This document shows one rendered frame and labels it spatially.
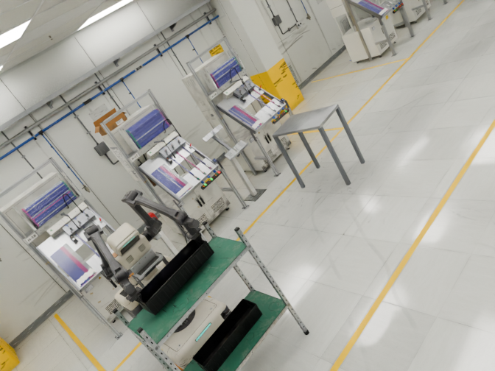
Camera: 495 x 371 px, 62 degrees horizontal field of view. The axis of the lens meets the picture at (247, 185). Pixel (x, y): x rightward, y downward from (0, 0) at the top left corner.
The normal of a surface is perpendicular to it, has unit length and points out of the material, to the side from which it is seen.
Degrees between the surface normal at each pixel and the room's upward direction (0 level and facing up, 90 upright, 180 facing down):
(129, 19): 90
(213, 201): 90
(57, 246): 47
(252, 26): 90
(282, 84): 90
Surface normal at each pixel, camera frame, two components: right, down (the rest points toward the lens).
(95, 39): 0.60, 0.02
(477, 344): -0.49, -0.78
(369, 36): -0.63, 0.62
